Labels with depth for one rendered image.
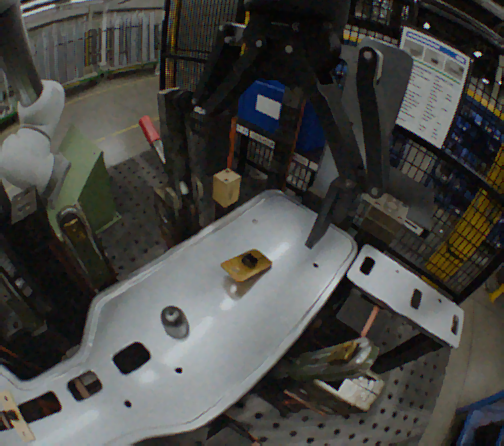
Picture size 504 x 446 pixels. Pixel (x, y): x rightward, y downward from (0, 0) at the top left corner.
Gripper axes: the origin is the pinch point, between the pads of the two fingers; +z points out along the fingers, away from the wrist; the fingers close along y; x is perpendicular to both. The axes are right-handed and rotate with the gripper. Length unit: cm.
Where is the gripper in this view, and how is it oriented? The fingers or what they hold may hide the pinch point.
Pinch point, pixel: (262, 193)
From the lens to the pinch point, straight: 23.5
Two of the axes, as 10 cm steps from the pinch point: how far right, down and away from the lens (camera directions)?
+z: -1.3, 7.7, 6.3
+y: 7.4, 5.0, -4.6
